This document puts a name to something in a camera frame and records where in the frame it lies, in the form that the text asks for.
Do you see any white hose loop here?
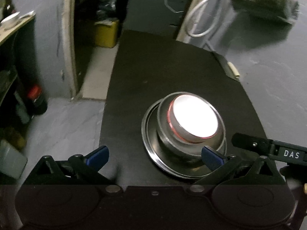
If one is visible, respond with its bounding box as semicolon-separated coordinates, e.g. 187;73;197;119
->
184;0;225;38

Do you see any dark glass bottle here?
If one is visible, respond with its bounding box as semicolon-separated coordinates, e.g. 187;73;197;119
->
3;0;15;18

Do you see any red capped bottle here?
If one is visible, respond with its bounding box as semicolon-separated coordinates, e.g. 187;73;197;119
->
27;84;47;115

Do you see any thin white cable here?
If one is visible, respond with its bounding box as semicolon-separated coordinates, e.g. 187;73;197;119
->
164;0;184;13

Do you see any large steel plate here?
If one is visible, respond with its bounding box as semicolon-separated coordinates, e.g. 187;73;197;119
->
140;98;228;180

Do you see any deep steel bowl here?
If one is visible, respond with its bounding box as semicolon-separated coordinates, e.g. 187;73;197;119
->
157;92;226;159

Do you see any white ceramic bowl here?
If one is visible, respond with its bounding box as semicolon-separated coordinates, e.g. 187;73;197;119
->
167;94;219;143

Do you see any yellow container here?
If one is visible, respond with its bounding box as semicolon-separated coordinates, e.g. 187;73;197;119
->
94;20;119;48

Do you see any wooden side shelf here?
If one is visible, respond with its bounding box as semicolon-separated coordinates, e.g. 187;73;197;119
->
0;15;35;45

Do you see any cleaver with cream handle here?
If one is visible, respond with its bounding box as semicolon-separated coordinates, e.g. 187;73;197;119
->
204;41;240;81

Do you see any black plastic bag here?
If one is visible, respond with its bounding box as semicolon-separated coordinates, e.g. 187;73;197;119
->
96;0;116;21

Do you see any dark cabinet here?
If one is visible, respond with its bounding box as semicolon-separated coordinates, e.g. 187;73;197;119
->
123;0;189;39

